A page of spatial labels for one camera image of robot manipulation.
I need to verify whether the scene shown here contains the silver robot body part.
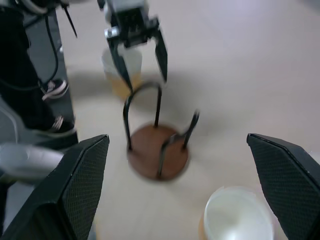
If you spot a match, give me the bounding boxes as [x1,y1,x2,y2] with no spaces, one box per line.
[0,142,65,185]

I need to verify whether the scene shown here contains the wire cup holder wooden base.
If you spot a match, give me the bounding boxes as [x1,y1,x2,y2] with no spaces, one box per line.
[122,81,202,182]

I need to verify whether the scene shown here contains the person's black trouser legs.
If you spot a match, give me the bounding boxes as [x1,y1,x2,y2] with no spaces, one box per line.
[0,6,76,132]

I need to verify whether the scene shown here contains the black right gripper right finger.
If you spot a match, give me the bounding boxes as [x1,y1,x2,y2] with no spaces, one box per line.
[246,133,320,240]

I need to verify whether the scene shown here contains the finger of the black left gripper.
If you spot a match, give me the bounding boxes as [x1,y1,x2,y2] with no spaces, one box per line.
[146,26,169,84]
[106,37,135,93]

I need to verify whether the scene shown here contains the black cable tie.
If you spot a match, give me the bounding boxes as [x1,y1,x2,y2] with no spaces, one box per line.
[61,0,79,39]

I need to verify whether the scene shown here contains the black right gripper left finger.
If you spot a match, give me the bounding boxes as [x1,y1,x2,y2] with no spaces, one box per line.
[0,134,111,240]

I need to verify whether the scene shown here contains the translucent cup with orange liquid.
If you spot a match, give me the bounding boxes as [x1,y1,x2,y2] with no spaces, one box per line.
[100,46,144,101]

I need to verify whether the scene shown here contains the black cable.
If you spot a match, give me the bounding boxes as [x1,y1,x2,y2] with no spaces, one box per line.
[37,9,60,87]

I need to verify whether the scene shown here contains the black and white sneaker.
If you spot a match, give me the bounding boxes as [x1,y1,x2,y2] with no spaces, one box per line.
[44,115,77,134]
[39,78,70,102]

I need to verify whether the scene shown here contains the white plastic cup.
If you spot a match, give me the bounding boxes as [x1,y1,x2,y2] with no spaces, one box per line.
[198,185,276,240]

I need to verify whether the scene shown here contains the dark grey upright panel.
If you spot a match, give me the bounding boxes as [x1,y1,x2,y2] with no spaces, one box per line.
[23,6,80,151]

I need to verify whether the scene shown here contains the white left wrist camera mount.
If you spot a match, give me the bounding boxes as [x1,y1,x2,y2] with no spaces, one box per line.
[103,0,149,26]

